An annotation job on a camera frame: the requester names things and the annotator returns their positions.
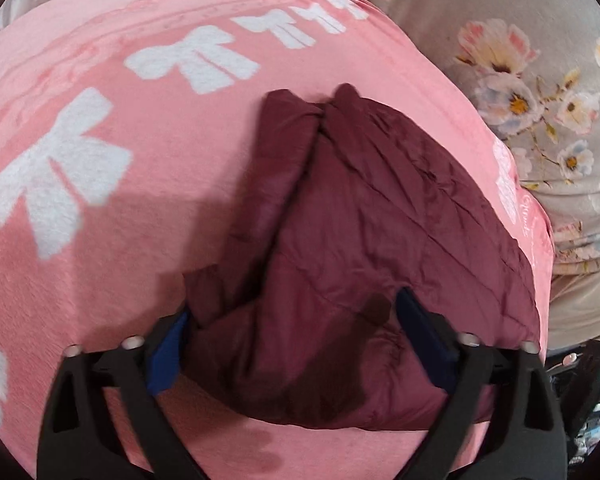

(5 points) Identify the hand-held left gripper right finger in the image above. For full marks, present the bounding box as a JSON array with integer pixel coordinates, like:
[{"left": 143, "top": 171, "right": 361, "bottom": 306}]
[{"left": 395, "top": 287, "right": 569, "bottom": 480}]

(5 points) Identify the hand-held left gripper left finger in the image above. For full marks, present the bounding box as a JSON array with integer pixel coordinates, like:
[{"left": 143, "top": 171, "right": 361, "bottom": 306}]
[{"left": 36, "top": 310, "right": 211, "bottom": 480}]

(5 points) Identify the maroon puffer jacket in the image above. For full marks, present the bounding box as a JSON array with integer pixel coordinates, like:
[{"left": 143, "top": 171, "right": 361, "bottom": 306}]
[{"left": 182, "top": 82, "right": 541, "bottom": 431}]

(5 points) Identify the pink printed blanket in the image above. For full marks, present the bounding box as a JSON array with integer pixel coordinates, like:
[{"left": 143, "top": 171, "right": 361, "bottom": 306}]
[{"left": 0, "top": 0, "right": 556, "bottom": 480}]

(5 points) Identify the beige cloth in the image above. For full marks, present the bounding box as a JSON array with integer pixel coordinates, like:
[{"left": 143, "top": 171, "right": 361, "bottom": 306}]
[{"left": 542, "top": 260, "right": 600, "bottom": 356}]

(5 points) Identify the dark clutter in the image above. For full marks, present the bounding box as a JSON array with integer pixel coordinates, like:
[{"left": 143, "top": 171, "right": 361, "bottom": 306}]
[{"left": 555, "top": 339, "right": 600, "bottom": 466}]

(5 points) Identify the grey floral bed sheet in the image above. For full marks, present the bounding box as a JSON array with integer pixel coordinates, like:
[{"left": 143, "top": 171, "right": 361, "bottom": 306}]
[{"left": 300, "top": 0, "right": 600, "bottom": 276}]

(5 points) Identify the white cable with switch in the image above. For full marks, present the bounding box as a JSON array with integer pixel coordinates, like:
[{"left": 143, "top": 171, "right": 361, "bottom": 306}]
[{"left": 550, "top": 352, "right": 579, "bottom": 376}]

